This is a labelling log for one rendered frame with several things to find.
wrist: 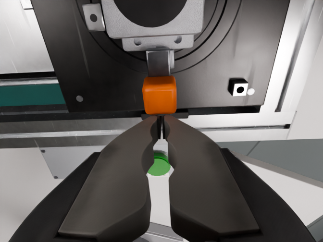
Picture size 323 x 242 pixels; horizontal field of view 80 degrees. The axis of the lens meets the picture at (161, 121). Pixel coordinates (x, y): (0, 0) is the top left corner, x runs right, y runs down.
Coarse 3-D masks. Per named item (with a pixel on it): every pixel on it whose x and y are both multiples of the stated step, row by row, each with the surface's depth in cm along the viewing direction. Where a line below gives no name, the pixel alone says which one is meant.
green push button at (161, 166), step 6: (156, 156) 28; (162, 156) 28; (156, 162) 28; (162, 162) 28; (168, 162) 28; (150, 168) 29; (156, 168) 29; (162, 168) 29; (168, 168) 29; (150, 174) 29; (156, 174) 29; (162, 174) 29
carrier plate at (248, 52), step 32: (32, 0) 18; (64, 0) 18; (256, 0) 18; (288, 0) 18; (64, 32) 19; (256, 32) 19; (64, 64) 21; (96, 64) 21; (224, 64) 21; (256, 64) 21; (64, 96) 23; (96, 96) 23; (128, 96) 23; (192, 96) 23; (224, 96) 23; (256, 96) 23
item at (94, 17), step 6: (84, 6) 15; (90, 6) 15; (96, 6) 15; (84, 12) 15; (90, 12) 15; (96, 12) 15; (102, 12) 15; (90, 18) 15; (96, 18) 15; (102, 18) 16; (90, 24) 16; (96, 24) 16; (102, 24) 16; (90, 30) 16; (96, 30) 16; (102, 30) 16
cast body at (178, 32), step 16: (112, 0) 8; (128, 0) 7; (144, 0) 7; (160, 0) 7; (176, 0) 7; (192, 0) 8; (112, 16) 8; (128, 16) 8; (144, 16) 7; (160, 16) 7; (176, 16) 8; (192, 16) 8; (112, 32) 9; (128, 32) 9; (144, 32) 9; (160, 32) 9; (176, 32) 9; (192, 32) 9; (128, 48) 12; (144, 48) 12; (176, 48) 12
